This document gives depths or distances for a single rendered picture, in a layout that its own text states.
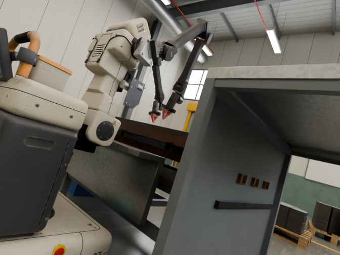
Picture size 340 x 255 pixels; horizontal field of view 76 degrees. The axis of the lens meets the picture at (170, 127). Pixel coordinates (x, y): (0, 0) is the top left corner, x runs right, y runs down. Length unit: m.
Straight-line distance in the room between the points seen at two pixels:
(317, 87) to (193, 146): 0.38
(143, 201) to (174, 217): 0.52
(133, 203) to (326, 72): 1.08
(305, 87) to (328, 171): 8.84
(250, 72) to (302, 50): 10.50
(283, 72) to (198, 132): 0.31
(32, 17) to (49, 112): 7.94
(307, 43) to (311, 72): 10.69
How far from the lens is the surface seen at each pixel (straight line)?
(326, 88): 0.66
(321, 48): 11.15
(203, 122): 0.74
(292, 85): 0.68
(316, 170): 9.49
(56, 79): 1.03
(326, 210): 5.53
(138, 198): 1.29
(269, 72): 0.71
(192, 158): 0.73
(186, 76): 1.53
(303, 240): 3.84
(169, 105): 1.53
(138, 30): 1.30
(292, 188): 9.52
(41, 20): 8.81
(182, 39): 1.33
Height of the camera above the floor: 0.73
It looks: 6 degrees up
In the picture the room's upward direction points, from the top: 18 degrees clockwise
